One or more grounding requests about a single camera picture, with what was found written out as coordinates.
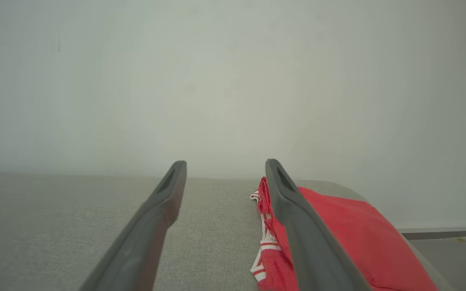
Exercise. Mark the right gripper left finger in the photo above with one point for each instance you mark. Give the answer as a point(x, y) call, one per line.
point(148, 238)

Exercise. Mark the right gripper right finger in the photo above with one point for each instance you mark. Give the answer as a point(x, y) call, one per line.
point(310, 242)

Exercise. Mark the red basketball jersey garment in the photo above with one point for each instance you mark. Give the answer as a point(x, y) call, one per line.
point(350, 238)

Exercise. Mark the grey fabric sofa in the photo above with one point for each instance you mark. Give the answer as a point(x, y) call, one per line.
point(217, 226)

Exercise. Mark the dark baseboard strip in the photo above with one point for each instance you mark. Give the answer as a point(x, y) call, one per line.
point(447, 233)

